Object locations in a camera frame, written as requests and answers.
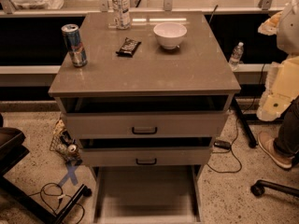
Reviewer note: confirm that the tan shoe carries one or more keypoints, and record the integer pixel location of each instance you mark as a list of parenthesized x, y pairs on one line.
[(266, 143)]

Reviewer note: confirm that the blue tape cross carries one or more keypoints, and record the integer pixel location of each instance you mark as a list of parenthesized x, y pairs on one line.
[(71, 167)]

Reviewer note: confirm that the black stand on left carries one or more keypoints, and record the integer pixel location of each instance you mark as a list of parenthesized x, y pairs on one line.
[(40, 171)]

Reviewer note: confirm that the drawer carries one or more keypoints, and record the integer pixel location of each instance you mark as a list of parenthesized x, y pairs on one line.
[(146, 195), (147, 151), (136, 117)]

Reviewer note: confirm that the black chair base leg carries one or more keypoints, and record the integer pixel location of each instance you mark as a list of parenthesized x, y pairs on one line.
[(258, 188)]

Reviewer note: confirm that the bottom drawer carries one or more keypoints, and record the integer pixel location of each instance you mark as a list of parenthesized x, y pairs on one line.
[(146, 195)]

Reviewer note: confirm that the grey drawer cabinet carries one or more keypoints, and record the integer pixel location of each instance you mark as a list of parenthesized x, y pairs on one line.
[(196, 67)]

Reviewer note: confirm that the wire basket with cans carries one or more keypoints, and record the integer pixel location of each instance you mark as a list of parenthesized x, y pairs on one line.
[(63, 144)]

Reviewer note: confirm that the dark trouser leg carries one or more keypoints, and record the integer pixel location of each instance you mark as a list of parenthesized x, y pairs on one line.
[(287, 142)]

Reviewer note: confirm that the black power adapter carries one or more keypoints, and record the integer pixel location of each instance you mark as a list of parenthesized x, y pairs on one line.
[(222, 144)]

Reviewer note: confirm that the top drawer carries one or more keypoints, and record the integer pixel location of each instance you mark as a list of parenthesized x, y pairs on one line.
[(136, 117)]

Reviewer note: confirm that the redbull can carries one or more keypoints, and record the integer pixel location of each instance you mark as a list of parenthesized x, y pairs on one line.
[(74, 45)]

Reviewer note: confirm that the black table leg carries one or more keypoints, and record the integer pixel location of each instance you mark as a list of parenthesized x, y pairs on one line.
[(246, 128)]

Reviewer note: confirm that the white bowl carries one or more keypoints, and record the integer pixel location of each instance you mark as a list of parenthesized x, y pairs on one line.
[(169, 35)]

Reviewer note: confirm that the dark snack bar wrapper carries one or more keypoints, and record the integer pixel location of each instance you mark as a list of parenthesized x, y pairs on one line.
[(128, 48)]

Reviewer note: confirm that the middle drawer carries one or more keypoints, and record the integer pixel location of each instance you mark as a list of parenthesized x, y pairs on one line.
[(147, 151)]

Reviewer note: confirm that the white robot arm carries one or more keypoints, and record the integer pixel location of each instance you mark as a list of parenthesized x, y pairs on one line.
[(285, 25)]

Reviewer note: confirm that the small water bottle on ledge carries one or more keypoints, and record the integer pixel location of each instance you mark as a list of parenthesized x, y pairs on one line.
[(236, 55)]

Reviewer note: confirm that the clear plastic bottle on cabinet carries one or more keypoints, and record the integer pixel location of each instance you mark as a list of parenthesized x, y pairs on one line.
[(121, 13)]

